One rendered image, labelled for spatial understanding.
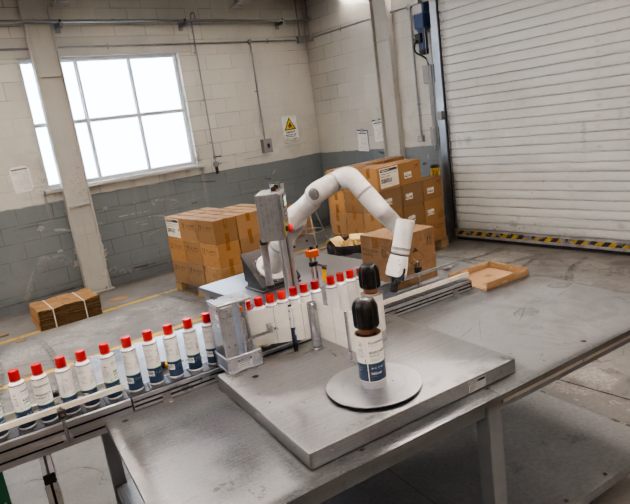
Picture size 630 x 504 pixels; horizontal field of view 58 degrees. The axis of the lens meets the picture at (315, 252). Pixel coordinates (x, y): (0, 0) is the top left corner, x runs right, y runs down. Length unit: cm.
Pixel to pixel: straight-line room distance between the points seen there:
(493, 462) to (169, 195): 657
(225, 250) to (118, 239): 228
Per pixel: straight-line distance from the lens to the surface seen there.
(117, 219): 774
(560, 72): 652
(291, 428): 172
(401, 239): 256
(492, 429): 197
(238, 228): 589
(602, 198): 644
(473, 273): 312
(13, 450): 213
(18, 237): 746
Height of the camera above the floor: 173
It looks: 13 degrees down
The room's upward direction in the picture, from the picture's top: 8 degrees counter-clockwise
